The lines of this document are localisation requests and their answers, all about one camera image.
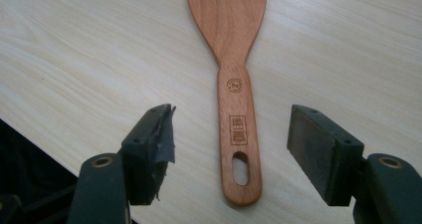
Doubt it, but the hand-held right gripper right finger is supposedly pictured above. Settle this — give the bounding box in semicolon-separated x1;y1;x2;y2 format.
287;104;365;207

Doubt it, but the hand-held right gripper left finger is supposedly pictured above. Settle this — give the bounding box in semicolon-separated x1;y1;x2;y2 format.
117;103;177;206

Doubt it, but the wooden rice spatula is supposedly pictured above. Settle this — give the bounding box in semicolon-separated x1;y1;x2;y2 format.
185;0;268;208

